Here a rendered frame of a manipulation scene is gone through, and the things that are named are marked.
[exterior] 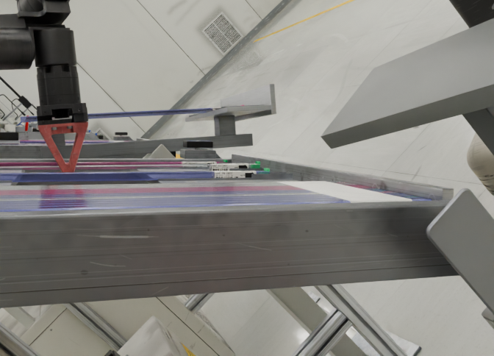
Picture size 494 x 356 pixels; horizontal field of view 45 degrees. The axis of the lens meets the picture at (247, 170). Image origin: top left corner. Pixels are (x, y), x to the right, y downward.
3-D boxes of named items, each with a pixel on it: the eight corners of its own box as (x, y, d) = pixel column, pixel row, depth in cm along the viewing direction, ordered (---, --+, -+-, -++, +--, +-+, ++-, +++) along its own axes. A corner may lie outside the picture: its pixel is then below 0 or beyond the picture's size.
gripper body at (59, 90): (37, 120, 81) (31, 64, 80) (39, 119, 90) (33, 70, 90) (87, 115, 83) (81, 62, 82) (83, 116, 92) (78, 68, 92)
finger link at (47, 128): (43, 178, 84) (35, 110, 83) (44, 173, 90) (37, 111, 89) (93, 173, 86) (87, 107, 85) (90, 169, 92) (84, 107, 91)
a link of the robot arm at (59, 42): (79, 21, 85) (63, 27, 89) (30, 20, 80) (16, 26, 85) (84, 70, 85) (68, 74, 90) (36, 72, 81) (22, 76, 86)
